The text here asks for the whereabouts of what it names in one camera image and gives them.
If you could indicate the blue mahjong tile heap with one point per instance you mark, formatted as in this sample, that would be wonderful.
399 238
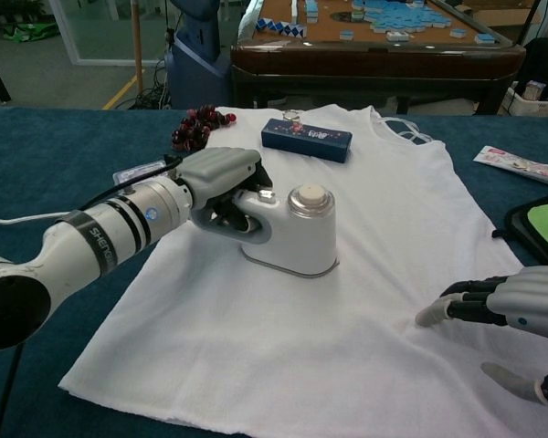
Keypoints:
402 16

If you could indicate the glass door frame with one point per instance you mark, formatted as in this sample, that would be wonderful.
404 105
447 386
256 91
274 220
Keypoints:
70 45

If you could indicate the pink printed flat packet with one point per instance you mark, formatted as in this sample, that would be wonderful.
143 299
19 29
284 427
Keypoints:
520 165

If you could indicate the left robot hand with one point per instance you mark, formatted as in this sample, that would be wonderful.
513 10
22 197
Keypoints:
219 169

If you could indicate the white clothes iron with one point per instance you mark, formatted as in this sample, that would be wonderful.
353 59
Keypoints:
310 237

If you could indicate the blue white snake cube toy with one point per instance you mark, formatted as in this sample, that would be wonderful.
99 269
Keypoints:
278 27

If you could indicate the dark blue rectangular box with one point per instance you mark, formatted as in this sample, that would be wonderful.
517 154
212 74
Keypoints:
306 141

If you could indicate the wooden pole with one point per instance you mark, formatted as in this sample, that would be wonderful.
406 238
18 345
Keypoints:
138 45

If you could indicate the purple clear plastic box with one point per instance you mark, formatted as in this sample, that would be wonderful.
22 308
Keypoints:
132 173

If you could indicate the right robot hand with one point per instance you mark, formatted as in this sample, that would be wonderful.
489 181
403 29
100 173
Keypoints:
530 296

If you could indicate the white plastic basket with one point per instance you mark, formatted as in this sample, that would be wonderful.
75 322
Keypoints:
530 107

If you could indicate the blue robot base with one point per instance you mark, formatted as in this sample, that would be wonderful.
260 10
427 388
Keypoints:
196 68

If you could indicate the white t-shirt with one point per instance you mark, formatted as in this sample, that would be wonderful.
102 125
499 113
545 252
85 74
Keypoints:
256 342

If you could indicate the dark red grape bunch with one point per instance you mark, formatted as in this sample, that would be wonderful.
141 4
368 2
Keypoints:
192 130

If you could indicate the brown wooden mahjong table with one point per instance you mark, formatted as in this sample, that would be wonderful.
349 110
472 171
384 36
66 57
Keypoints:
370 64

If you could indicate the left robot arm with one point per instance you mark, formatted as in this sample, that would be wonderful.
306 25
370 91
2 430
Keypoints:
119 228

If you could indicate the black bag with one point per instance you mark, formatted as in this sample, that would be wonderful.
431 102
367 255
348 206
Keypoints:
545 59

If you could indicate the green bag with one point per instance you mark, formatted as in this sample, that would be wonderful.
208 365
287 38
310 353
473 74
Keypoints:
27 34

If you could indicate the teal tablecloth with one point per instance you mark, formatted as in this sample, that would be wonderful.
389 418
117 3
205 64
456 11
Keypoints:
50 410

